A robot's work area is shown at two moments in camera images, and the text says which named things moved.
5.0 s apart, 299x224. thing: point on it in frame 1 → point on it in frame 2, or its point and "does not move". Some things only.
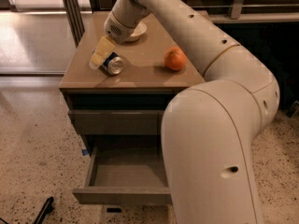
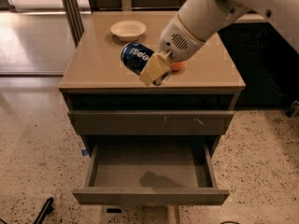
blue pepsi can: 114,64 → 134,55
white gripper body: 117,31 → 177,44
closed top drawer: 116,122 does not move
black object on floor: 48,208 does not move
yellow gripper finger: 103,49 → 158,63
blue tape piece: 85,152 does not move
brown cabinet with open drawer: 121,115 does not move
